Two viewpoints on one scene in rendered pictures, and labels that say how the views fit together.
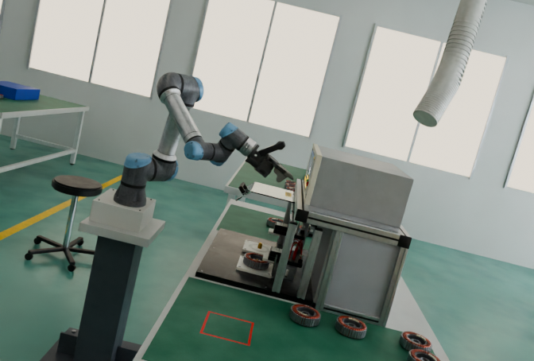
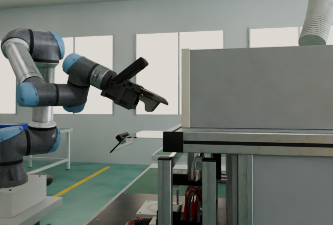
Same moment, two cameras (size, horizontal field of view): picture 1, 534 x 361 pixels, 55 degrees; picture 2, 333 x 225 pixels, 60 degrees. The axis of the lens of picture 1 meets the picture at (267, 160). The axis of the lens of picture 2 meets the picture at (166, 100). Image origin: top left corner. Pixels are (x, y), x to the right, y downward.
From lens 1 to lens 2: 1.31 m
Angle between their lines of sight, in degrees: 13
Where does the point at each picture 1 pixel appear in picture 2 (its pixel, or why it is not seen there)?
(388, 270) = not seen: outside the picture
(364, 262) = (305, 200)
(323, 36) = (215, 45)
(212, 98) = not seen: hidden behind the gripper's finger
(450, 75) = not seen: outside the picture
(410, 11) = (270, 13)
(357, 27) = (237, 33)
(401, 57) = (273, 44)
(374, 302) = not seen: outside the picture
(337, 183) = (223, 83)
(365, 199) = (275, 96)
